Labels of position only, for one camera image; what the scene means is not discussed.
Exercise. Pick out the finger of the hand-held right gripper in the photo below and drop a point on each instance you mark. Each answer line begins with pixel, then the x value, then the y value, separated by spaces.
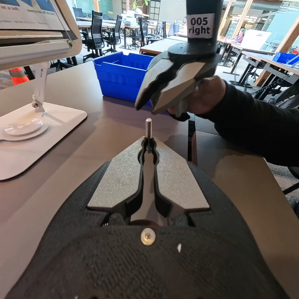
pixel 182 79
pixel 149 81

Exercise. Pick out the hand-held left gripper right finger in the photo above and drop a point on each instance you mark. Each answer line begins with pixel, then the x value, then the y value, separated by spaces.
pixel 179 184

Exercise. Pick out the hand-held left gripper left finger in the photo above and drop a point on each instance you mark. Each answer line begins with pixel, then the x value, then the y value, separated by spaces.
pixel 116 184

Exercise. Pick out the silver bolt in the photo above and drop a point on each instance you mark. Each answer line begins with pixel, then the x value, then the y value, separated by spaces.
pixel 148 130

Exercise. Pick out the person's right forearm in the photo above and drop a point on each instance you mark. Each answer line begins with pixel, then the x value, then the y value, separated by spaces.
pixel 257 121

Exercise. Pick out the person's right hand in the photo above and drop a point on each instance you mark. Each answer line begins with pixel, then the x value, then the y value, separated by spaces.
pixel 208 95

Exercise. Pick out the blue plastic bin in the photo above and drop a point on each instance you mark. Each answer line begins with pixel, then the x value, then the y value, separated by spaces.
pixel 116 79

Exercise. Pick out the brown office desk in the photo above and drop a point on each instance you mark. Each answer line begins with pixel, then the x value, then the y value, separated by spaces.
pixel 161 44
pixel 261 57

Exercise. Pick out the grey desk hatch cover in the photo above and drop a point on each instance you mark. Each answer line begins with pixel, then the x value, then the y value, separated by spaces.
pixel 203 125

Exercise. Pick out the white display panel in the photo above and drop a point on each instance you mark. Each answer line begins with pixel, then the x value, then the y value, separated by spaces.
pixel 255 39

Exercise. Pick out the group of black office chairs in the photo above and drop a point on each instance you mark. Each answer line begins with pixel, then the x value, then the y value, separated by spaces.
pixel 97 35

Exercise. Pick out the green plant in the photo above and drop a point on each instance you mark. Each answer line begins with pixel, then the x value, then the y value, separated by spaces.
pixel 140 3

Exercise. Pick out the white desk stand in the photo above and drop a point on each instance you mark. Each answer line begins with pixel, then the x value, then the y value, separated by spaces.
pixel 46 140

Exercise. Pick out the small blue bin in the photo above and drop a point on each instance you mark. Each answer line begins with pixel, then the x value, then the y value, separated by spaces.
pixel 286 58

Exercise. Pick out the orange traffic cone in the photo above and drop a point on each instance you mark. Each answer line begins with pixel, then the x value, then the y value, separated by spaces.
pixel 18 77

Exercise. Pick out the printed instruction sheet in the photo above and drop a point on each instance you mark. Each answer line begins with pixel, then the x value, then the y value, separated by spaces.
pixel 28 14

